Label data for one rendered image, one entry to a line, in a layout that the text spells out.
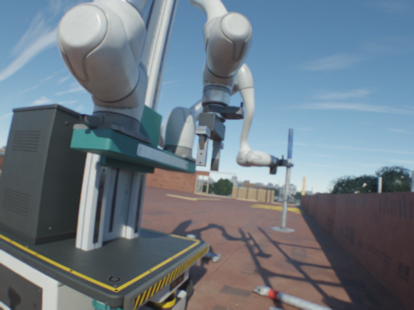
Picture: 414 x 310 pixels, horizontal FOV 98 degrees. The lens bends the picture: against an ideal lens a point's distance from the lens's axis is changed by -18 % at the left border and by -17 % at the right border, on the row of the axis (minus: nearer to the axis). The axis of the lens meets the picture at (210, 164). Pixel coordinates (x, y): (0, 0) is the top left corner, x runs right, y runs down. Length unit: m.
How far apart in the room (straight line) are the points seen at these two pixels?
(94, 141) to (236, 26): 0.46
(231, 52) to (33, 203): 0.83
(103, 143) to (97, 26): 0.28
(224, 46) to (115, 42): 0.24
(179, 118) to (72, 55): 0.68
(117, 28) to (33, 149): 0.63
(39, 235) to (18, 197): 0.18
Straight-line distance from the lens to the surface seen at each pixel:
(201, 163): 0.57
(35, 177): 0.95
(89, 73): 0.51
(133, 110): 0.68
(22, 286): 0.90
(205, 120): 0.61
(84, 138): 0.67
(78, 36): 0.50
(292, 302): 1.35
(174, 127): 1.06
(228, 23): 0.54
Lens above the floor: 0.61
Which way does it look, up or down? 6 degrees up
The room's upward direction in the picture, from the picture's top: 7 degrees clockwise
